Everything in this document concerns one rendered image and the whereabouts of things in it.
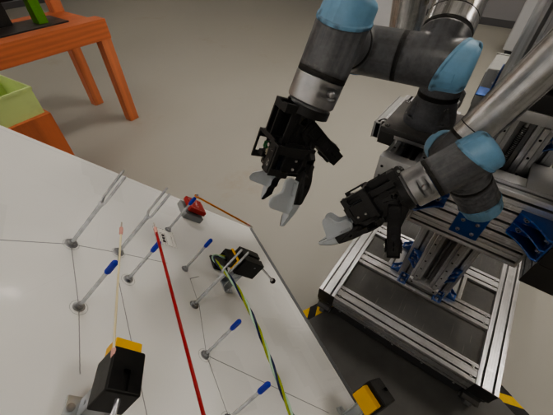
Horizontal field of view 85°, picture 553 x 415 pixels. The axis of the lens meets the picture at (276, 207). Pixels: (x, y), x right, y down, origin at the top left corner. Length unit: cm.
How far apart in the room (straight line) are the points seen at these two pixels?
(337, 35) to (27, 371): 51
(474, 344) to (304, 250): 103
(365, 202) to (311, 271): 141
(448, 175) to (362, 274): 124
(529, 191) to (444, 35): 68
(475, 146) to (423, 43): 19
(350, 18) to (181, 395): 53
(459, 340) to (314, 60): 152
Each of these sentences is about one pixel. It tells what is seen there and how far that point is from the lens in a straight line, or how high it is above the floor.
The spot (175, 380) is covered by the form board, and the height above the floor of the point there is 121.
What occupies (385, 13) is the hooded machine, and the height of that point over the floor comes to 66.
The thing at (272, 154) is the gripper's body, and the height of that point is 138.
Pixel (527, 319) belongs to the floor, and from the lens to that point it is 230.
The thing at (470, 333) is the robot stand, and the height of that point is 21.
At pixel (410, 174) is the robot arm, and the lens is 60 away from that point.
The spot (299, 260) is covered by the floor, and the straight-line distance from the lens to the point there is 202.
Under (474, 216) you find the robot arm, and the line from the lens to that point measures 71.
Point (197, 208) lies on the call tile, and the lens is 79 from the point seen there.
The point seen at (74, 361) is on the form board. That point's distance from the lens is 43.
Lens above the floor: 165
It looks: 45 degrees down
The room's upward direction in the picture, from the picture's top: straight up
